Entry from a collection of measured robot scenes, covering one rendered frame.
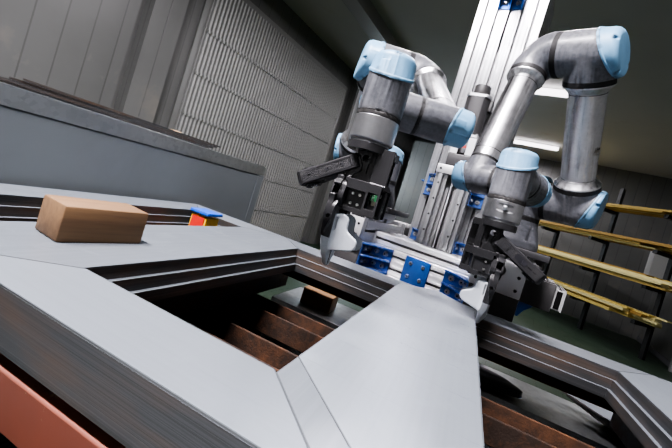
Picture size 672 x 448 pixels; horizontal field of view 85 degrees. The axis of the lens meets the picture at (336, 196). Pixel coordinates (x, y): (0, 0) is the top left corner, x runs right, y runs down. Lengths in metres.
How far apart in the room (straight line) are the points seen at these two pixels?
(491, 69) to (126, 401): 1.52
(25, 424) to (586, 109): 1.16
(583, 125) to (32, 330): 1.13
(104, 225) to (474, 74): 1.36
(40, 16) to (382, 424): 3.66
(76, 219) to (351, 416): 0.43
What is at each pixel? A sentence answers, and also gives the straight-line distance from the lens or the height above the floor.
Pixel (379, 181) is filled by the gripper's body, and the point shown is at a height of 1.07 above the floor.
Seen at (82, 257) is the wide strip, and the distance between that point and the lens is 0.55.
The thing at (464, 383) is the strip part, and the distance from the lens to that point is 0.50.
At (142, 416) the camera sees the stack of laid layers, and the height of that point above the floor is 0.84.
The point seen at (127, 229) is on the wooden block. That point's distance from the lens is 0.64.
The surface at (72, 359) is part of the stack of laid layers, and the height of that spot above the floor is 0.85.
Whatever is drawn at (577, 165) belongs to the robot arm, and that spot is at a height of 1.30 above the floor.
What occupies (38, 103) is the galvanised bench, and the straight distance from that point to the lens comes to 0.96.
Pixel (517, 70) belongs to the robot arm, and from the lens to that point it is 1.12.
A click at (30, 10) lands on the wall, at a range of 3.76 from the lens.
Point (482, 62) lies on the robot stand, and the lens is 1.64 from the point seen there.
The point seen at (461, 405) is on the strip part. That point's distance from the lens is 0.44.
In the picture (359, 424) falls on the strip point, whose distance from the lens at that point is 0.34.
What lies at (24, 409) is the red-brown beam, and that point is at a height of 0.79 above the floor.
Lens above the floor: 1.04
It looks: 1 degrees down
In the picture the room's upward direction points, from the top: 17 degrees clockwise
